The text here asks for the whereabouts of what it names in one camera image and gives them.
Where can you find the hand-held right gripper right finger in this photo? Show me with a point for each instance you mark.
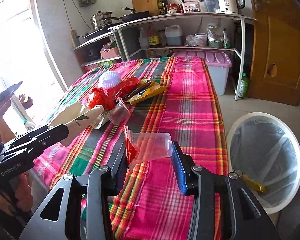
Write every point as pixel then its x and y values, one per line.
pixel 178 166

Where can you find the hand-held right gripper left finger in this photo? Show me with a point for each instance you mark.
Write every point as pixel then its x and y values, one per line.
pixel 112 180

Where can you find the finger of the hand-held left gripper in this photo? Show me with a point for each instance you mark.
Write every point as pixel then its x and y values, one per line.
pixel 32 133
pixel 47 140

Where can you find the clear plastic cup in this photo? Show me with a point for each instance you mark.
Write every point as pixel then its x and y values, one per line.
pixel 120 113
pixel 152 147

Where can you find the red sachet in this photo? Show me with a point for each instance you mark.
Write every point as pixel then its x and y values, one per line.
pixel 130 152

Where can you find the beige paper bag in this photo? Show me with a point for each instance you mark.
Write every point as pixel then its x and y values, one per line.
pixel 75 115

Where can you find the white trash bin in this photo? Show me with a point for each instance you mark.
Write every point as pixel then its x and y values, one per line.
pixel 230 142

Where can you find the white foam fruit net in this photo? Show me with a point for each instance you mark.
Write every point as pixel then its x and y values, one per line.
pixel 110 80

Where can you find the red snack packet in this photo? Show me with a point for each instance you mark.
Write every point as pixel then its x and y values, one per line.
pixel 126 85

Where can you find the person's left hand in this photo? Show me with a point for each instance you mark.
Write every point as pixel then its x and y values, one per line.
pixel 24 192

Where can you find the white green bottle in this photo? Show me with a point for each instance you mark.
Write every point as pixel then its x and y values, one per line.
pixel 25 120

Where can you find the plaid tablecloth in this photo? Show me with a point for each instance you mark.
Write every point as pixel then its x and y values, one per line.
pixel 190 105

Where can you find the red plastic bag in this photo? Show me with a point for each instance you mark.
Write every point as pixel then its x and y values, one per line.
pixel 100 100

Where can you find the yellow foil wrapper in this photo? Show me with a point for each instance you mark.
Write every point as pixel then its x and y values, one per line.
pixel 253 184

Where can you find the yellow brown snack wrapper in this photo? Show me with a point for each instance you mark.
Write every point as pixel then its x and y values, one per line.
pixel 150 93

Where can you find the grey bin liner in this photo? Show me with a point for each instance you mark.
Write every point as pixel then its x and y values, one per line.
pixel 262 155

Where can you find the pink lidded storage box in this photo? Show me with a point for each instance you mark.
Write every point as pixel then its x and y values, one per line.
pixel 215 75

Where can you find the green white box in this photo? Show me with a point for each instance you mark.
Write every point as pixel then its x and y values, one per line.
pixel 111 61

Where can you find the power strip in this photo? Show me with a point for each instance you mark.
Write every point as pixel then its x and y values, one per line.
pixel 74 38

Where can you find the green plastic bottle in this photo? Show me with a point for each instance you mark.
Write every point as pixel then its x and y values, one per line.
pixel 243 86

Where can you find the pink plastic basket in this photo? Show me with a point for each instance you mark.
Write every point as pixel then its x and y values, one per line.
pixel 109 53

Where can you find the low white shelf rack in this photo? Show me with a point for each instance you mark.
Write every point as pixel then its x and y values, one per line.
pixel 97 39

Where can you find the yellow oil bottle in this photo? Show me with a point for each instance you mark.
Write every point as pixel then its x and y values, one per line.
pixel 153 54

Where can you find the black induction cooker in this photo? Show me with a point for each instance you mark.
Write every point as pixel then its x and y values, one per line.
pixel 97 33

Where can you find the crumpled plastic bag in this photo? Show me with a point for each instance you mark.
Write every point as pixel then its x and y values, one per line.
pixel 191 40

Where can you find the translucent plastic jug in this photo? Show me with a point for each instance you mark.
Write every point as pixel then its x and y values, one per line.
pixel 173 38

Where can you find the green basket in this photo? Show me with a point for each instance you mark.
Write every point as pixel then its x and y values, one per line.
pixel 216 44

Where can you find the white lidded tub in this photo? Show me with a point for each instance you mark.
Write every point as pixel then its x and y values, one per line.
pixel 201 40

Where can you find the dark glass jar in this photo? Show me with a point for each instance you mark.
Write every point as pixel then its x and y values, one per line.
pixel 161 38

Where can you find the yellow label sauce bottle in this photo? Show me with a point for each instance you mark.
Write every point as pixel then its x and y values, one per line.
pixel 153 40

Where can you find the clear plastic bottle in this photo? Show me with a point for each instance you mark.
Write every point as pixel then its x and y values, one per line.
pixel 143 41

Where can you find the steel steamer pot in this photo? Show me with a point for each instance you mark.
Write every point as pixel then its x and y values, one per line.
pixel 101 21

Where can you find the green white packet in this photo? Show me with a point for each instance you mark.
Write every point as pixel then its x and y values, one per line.
pixel 227 40

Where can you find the white printed packet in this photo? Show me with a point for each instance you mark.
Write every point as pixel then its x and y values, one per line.
pixel 213 32

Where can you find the black frying pan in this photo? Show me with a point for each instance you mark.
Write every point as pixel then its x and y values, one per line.
pixel 135 16

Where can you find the red lidded jar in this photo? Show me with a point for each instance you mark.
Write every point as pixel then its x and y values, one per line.
pixel 173 8

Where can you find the pink utensil basket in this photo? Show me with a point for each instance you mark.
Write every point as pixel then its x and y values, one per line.
pixel 190 7

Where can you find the green sauce bottle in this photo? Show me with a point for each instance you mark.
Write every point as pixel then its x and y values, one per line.
pixel 159 6

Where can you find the dark sauce bottle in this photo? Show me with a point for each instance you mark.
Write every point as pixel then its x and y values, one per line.
pixel 164 5

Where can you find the wooden door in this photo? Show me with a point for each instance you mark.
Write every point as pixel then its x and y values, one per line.
pixel 285 42

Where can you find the water filter pitcher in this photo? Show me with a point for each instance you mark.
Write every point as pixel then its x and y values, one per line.
pixel 210 3

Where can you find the wooden cutting board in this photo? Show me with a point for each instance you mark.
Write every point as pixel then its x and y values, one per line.
pixel 145 0

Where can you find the metal door lock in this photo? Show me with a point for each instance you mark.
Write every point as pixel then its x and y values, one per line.
pixel 257 1

